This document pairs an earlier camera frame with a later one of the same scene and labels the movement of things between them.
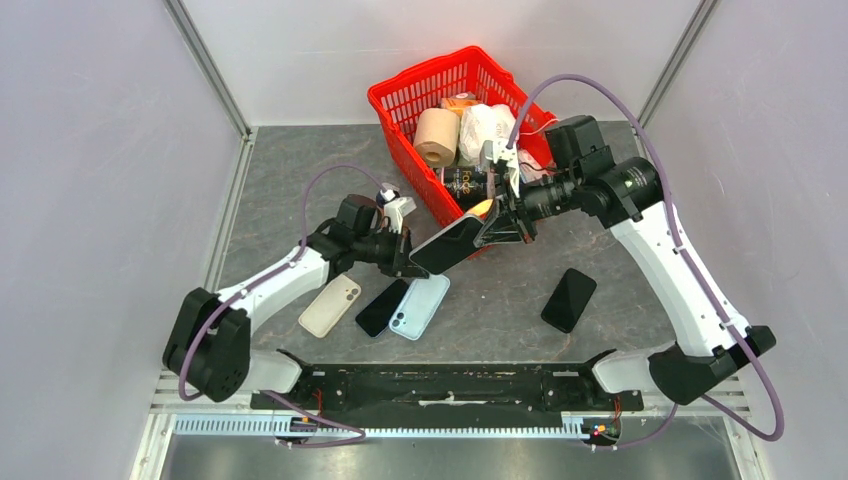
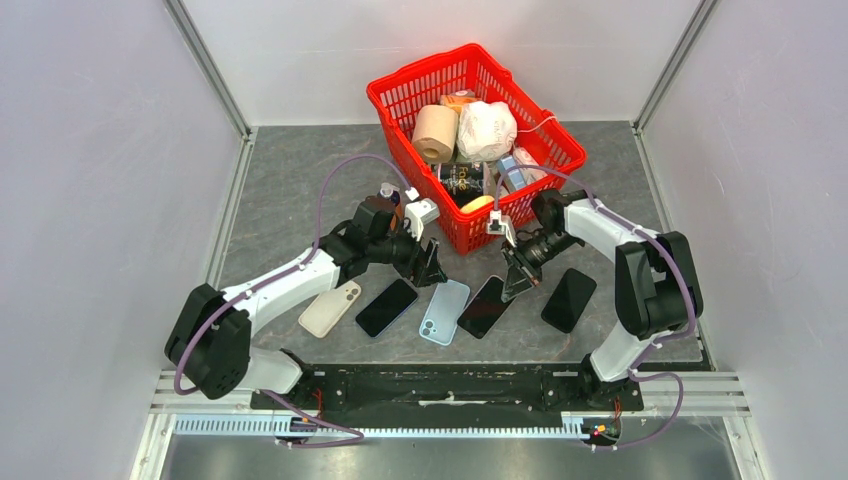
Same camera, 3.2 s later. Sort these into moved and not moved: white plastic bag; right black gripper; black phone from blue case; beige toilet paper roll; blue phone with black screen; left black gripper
Moved: right black gripper; black phone from blue case
Not moved: blue phone with black screen; white plastic bag; left black gripper; beige toilet paper roll
